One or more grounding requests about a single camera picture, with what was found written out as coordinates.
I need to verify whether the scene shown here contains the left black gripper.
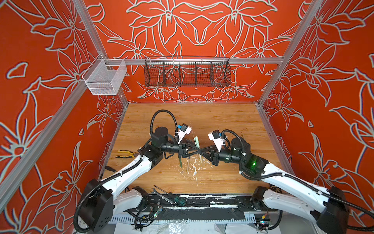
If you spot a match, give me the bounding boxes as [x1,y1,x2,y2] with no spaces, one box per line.
[160,138,199,159]

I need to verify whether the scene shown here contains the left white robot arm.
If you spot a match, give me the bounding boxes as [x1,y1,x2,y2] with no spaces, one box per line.
[73,117,194,233]

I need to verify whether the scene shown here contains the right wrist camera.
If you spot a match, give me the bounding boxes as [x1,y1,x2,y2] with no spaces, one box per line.
[208,130,225,153]

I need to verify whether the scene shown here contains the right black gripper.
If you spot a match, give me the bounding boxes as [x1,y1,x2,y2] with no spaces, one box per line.
[198,144,247,167]

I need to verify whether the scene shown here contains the green handled screwdriver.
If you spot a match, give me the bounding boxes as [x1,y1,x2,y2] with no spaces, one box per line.
[154,185,187,206]

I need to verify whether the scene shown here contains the silver wrench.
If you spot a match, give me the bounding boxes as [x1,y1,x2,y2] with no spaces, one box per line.
[152,189,178,207]

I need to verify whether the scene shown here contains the small green circuit board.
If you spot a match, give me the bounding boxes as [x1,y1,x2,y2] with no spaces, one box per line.
[256,215,271,228]

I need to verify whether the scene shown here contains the white slotted cable duct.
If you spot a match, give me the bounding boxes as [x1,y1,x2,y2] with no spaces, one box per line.
[109,214,257,225]

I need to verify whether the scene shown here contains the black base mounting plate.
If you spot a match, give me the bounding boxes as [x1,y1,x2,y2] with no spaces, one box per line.
[121,192,278,213]

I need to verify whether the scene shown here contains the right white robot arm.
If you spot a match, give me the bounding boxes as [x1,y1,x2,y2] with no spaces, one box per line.
[197,129,374,234]

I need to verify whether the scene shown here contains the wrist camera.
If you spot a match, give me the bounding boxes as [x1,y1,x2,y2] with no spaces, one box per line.
[208,130,225,153]
[176,123,192,144]

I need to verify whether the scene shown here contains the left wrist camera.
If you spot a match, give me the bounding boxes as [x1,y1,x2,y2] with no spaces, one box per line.
[176,123,192,144]

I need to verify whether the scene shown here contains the black handled screwdriver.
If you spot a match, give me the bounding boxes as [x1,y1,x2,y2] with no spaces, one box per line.
[105,166,116,173]

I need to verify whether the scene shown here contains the yellow black pliers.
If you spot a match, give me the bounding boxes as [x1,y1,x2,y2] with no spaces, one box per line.
[115,150,136,159]

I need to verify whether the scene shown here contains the white wire mesh basket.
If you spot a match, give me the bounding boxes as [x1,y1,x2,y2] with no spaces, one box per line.
[82,56,127,95]

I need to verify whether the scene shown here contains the black wire mesh basket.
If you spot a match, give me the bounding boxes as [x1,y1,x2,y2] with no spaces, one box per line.
[144,56,232,88]

